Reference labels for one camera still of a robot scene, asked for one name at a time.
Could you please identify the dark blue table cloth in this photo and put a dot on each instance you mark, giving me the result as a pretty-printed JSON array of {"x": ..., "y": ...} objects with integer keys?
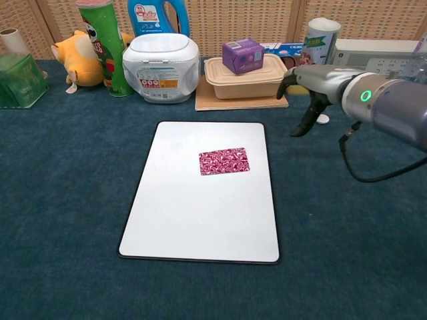
[{"x": 66, "y": 200}]

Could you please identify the small white round object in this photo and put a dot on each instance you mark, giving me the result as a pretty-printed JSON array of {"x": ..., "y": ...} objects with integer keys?
[{"x": 323, "y": 119}]

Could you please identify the white lidded printed canister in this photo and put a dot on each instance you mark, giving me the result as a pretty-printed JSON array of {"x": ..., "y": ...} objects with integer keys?
[{"x": 322, "y": 40}]

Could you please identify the white power strip box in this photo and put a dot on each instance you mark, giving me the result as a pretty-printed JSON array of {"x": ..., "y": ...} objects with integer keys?
[{"x": 370, "y": 53}]

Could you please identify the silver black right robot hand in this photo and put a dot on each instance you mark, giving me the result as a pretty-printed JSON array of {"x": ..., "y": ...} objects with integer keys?
[{"x": 320, "y": 80}]

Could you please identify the blue white toothpaste box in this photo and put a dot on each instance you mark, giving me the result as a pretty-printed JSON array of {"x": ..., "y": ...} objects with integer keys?
[{"x": 283, "y": 48}]

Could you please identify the clear plastic bottle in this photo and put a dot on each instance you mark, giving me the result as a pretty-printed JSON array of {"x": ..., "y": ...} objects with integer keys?
[{"x": 421, "y": 55}]

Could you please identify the small purple carton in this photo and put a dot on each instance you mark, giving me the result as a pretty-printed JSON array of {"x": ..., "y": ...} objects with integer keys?
[{"x": 243, "y": 56}]

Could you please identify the beige lidded lunch box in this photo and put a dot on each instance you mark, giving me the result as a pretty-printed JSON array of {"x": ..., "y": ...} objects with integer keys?
[{"x": 243, "y": 83}]

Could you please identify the white rectangular board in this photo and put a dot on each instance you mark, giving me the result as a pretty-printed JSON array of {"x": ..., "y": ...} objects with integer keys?
[{"x": 200, "y": 200}]

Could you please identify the yellow plush toy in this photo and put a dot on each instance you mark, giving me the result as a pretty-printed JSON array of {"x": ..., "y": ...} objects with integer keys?
[{"x": 83, "y": 61}]

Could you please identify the white wet wipes tub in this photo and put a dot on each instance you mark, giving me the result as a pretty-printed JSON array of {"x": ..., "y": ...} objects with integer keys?
[{"x": 161, "y": 68}]

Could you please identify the green chips can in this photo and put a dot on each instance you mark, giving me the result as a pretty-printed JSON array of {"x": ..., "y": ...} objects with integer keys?
[{"x": 108, "y": 50}]

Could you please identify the magenta patterned card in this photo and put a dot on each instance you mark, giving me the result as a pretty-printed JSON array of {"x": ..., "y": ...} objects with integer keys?
[{"x": 224, "y": 161}]

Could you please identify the blue detergent pump bottle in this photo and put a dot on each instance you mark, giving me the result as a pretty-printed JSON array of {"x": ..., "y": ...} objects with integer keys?
[{"x": 156, "y": 18}]

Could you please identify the brown flat board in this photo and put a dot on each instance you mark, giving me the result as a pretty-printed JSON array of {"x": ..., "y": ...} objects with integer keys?
[{"x": 233, "y": 104}]

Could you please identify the woven bamboo folding screen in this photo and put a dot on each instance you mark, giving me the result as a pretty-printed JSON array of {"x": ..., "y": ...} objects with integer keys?
[{"x": 233, "y": 23}]

